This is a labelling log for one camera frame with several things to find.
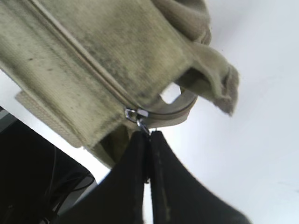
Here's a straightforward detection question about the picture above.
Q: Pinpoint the yellow canvas bag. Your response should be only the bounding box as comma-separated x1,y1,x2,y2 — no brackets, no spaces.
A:
0,0,239,168

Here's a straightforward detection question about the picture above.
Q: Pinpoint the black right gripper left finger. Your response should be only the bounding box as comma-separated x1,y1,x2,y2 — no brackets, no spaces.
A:
58,131,148,224

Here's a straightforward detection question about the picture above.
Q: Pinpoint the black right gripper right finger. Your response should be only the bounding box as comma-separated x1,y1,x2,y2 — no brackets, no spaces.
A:
150,131,250,224

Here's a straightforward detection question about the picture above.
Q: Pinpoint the silver zipper pull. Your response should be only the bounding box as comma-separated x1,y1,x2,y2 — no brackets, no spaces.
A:
124,108,150,136

